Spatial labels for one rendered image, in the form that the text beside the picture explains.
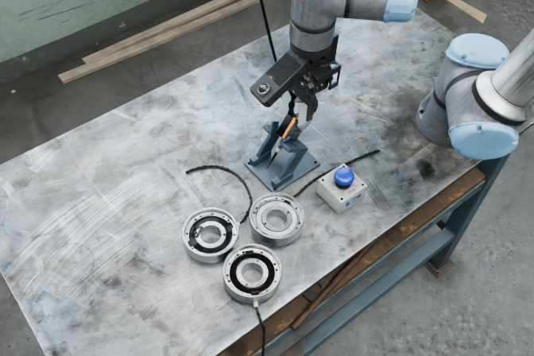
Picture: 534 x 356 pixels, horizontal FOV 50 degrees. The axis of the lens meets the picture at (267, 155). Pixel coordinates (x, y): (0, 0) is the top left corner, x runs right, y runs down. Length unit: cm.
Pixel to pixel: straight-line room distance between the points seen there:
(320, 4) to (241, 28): 188
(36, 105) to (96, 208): 142
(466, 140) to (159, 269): 61
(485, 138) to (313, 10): 40
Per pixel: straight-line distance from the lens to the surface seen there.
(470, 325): 203
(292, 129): 112
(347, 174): 113
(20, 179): 128
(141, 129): 130
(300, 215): 111
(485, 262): 216
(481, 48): 122
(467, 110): 111
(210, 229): 111
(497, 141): 111
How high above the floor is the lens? 177
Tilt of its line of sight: 52 degrees down
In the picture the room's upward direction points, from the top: 3 degrees clockwise
